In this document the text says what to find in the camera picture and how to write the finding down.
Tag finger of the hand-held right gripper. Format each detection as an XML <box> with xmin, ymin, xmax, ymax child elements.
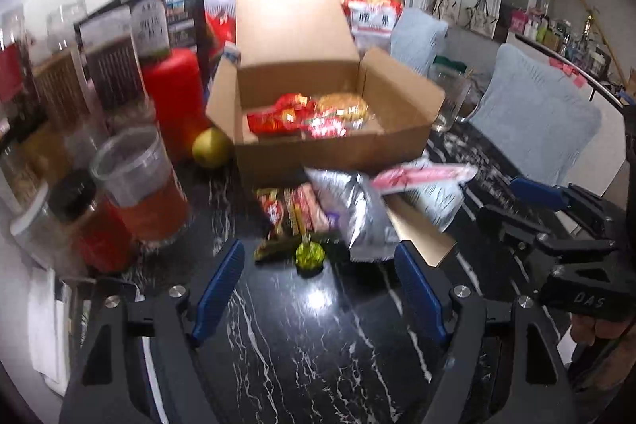
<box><xmin>509</xmin><ymin>176</ymin><xmax>622</xmax><ymax>231</ymax></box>
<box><xmin>478</xmin><ymin>204</ymin><xmax>618</xmax><ymax>267</ymax></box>

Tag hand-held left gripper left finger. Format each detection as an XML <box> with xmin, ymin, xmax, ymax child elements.
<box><xmin>60</xmin><ymin>239</ymin><xmax>246</xmax><ymax>424</ymax></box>

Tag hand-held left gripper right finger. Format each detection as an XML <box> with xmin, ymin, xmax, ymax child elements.
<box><xmin>394</xmin><ymin>241</ymin><xmax>577</xmax><ymax>424</ymax></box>

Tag red gold snack bar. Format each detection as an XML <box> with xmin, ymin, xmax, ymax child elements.
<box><xmin>255</xmin><ymin>188</ymin><xmax>287</xmax><ymax>239</ymax></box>

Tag green candy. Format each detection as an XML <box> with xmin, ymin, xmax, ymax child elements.
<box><xmin>295</xmin><ymin>240</ymin><xmax>327</xmax><ymax>279</ymax></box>

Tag silver foil snack packet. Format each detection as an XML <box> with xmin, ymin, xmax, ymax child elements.
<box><xmin>303</xmin><ymin>168</ymin><xmax>399</xmax><ymax>262</ymax></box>

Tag pink snack packet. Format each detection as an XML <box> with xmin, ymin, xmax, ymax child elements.
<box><xmin>372</xmin><ymin>160</ymin><xmax>479</xmax><ymax>196</ymax></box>

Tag peanut bar packet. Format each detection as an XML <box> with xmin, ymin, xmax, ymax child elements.
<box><xmin>285</xmin><ymin>184</ymin><xmax>332</xmax><ymax>234</ymax></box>

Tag red snack packet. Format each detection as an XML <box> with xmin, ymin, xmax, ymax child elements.
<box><xmin>246</xmin><ymin>103</ymin><xmax>305</xmax><ymax>135</ymax></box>

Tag small red candy packet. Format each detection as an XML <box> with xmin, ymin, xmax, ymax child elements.
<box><xmin>307</xmin><ymin>116</ymin><xmax>349</xmax><ymax>140</ymax></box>

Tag red gold candy packet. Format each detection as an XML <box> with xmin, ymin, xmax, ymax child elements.
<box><xmin>277</xmin><ymin>93</ymin><xmax>319</xmax><ymax>113</ymax></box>

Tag clear waffle packet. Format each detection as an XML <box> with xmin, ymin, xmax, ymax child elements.
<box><xmin>317</xmin><ymin>91</ymin><xmax>372</xmax><ymax>128</ymax></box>

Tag brown cardboard box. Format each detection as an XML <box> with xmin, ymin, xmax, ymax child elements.
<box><xmin>205</xmin><ymin>0</ymin><xmax>446</xmax><ymax>187</ymax></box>

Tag person's right hand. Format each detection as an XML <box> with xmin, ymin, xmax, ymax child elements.
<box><xmin>569</xmin><ymin>312</ymin><xmax>636</xmax><ymax>348</ymax></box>

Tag brown cardboard piece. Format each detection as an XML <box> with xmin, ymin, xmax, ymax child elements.
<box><xmin>386</xmin><ymin>195</ymin><xmax>458</xmax><ymax>268</ymax></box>

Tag grey covered chair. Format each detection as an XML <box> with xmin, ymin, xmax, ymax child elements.
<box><xmin>468</xmin><ymin>43</ymin><xmax>603</xmax><ymax>187</ymax></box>
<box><xmin>390</xmin><ymin>8</ymin><xmax>449</xmax><ymax>78</ymax></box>

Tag pink sticky notes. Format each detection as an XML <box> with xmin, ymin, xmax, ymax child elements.
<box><xmin>548</xmin><ymin>55</ymin><xmax>588</xmax><ymax>88</ymax></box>

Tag glass measuring mug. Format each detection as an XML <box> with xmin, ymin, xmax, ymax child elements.
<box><xmin>429</xmin><ymin>63</ymin><xmax>479</xmax><ymax>133</ymax></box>

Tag yellow pear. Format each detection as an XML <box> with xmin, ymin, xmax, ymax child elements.
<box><xmin>192</xmin><ymin>127</ymin><xmax>233</xmax><ymax>169</ymax></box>

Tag shelf row of small bottles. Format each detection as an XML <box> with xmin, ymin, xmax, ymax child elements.
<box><xmin>506</xmin><ymin>6</ymin><xmax>636</xmax><ymax>79</ymax></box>

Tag white paper packets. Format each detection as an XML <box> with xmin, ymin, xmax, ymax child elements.
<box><xmin>27</xmin><ymin>269</ymin><xmax>71</xmax><ymax>386</ymax></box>

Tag red plastic container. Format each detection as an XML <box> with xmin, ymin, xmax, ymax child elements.
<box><xmin>141</xmin><ymin>47</ymin><xmax>213</xmax><ymax>163</ymax></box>

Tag group of clear food jars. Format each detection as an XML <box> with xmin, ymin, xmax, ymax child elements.
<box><xmin>0</xmin><ymin>0</ymin><xmax>196</xmax><ymax>277</ymax></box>

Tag red white nut bag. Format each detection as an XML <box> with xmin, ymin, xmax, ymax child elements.
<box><xmin>337</xmin><ymin>0</ymin><xmax>405</xmax><ymax>53</ymax></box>

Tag red snack bag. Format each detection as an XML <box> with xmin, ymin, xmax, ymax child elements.
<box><xmin>205</xmin><ymin>11</ymin><xmax>238</xmax><ymax>46</ymax></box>

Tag black coffee bag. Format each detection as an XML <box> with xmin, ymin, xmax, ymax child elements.
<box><xmin>163</xmin><ymin>0</ymin><xmax>210</xmax><ymax>73</ymax></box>

